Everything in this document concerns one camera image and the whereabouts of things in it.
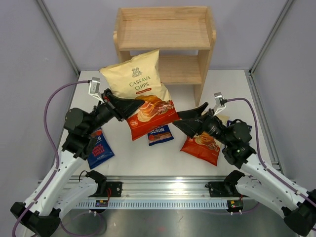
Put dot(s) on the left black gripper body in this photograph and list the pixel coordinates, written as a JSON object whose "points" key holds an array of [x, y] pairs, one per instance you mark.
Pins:
{"points": [[104, 96]]}

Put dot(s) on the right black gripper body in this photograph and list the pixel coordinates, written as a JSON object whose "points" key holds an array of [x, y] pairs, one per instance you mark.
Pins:
{"points": [[212, 126]]}

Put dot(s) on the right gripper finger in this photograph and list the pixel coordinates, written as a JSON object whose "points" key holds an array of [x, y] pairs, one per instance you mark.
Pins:
{"points": [[193, 113], [190, 127]]}

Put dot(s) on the cassava chips bag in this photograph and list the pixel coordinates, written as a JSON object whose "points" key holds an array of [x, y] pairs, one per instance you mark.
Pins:
{"points": [[204, 147], [138, 78]]}

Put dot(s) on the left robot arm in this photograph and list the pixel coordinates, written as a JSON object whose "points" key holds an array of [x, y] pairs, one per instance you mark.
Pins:
{"points": [[43, 210]]}

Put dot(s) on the wooden two-tier shelf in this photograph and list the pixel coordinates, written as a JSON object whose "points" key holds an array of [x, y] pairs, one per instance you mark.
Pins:
{"points": [[186, 33]]}

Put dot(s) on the middle blue Burts bag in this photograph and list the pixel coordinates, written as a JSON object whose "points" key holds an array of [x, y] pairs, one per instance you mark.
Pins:
{"points": [[160, 135]]}

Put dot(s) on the blue burts bag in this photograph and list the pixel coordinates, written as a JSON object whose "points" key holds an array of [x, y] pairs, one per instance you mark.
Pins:
{"points": [[160, 135], [101, 151]]}

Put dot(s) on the left blue Burts bag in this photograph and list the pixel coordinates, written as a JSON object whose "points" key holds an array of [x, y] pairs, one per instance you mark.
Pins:
{"points": [[101, 151]]}

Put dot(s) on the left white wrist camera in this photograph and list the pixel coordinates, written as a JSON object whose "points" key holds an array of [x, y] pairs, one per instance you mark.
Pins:
{"points": [[94, 86]]}

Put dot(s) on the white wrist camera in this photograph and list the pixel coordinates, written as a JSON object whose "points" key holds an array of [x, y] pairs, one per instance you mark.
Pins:
{"points": [[94, 86], [220, 103]]}

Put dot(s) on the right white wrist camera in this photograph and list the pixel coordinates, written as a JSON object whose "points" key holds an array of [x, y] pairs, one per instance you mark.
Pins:
{"points": [[220, 103]]}

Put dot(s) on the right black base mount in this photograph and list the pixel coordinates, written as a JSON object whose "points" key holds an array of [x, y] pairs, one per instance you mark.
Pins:
{"points": [[225, 188]]}

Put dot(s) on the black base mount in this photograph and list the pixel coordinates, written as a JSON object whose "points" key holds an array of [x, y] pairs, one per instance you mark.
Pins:
{"points": [[108, 188], [225, 188]]}

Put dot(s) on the white slotted cable duct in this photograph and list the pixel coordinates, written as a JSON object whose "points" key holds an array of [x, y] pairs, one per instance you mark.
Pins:
{"points": [[186, 204]]}

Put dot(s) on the aluminium mounting rail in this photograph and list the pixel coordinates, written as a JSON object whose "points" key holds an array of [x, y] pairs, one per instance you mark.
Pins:
{"points": [[61, 193]]}

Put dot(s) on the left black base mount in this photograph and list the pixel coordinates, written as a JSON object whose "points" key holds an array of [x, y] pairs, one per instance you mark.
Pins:
{"points": [[108, 188]]}

